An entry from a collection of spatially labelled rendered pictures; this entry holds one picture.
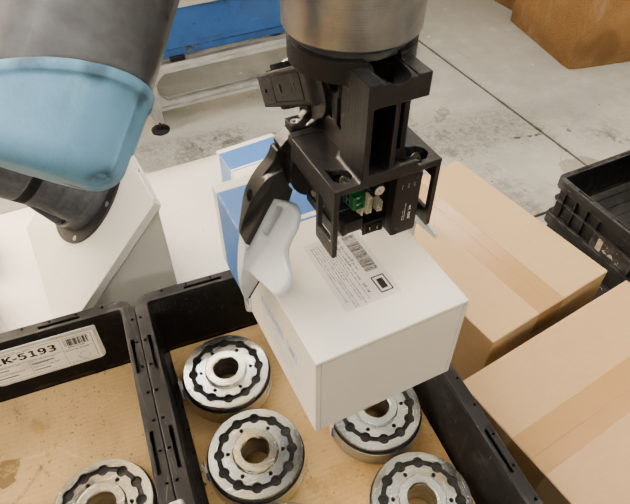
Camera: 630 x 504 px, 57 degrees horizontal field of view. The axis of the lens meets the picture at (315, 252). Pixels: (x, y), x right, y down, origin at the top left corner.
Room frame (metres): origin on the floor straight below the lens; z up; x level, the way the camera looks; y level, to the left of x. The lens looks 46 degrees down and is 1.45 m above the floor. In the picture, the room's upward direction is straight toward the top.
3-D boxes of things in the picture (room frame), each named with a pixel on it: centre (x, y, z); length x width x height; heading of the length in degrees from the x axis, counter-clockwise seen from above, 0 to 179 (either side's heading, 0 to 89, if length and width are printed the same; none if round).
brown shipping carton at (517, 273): (0.60, -0.23, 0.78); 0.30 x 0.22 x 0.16; 33
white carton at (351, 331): (0.32, -0.01, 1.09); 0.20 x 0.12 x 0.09; 26
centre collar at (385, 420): (0.33, -0.07, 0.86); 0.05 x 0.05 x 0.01
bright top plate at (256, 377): (0.37, 0.10, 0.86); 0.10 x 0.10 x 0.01
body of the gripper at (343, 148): (0.29, -0.02, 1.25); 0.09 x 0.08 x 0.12; 26
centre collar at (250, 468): (0.27, 0.06, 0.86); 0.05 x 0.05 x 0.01
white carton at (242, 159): (0.85, 0.09, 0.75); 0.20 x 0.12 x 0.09; 30
